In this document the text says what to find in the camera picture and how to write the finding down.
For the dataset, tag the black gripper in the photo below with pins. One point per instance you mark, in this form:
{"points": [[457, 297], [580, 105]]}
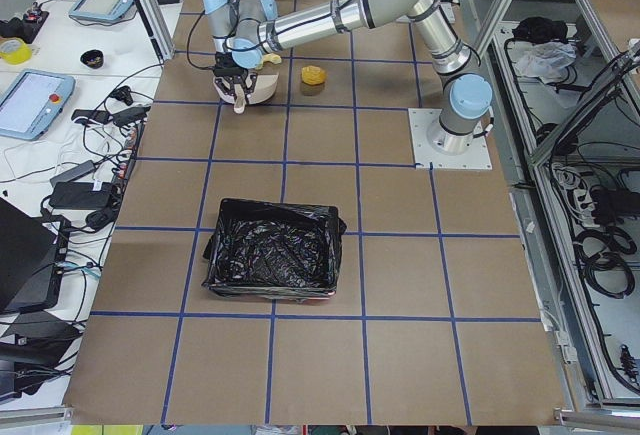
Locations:
{"points": [[223, 61]]}

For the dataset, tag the beige plastic dustpan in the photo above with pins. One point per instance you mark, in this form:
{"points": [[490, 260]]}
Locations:
{"points": [[241, 91]]}

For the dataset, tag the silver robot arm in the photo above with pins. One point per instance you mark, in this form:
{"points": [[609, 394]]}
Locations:
{"points": [[244, 31]]}

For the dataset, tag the black lined trash bin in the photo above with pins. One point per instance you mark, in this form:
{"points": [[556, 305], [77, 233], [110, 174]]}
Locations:
{"points": [[275, 250]]}

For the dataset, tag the croissant bread toy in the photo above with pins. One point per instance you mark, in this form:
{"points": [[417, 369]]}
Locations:
{"points": [[271, 58]]}

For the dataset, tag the yellow potato toy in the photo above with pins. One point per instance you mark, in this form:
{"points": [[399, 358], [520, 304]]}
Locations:
{"points": [[312, 75]]}

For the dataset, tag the blue teach pendant far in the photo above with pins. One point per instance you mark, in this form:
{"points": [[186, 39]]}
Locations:
{"points": [[104, 12]]}

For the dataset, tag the blue teach pendant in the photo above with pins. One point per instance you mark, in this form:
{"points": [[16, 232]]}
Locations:
{"points": [[104, 12], [32, 102]]}

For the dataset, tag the blue teach pendant near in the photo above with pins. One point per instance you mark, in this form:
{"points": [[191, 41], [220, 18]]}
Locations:
{"points": [[32, 102]]}

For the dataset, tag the yellow tape roll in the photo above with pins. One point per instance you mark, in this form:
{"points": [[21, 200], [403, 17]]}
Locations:
{"points": [[15, 51]]}

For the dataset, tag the black laptop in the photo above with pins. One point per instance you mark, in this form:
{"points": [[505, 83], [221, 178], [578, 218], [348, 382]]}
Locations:
{"points": [[32, 251]]}

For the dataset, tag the aluminium frame post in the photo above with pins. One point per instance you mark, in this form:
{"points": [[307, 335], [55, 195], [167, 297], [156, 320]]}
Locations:
{"points": [[156, 28]]}

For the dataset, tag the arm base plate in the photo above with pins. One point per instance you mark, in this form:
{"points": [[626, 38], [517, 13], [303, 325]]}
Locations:
{"points": [[434, 148]]}

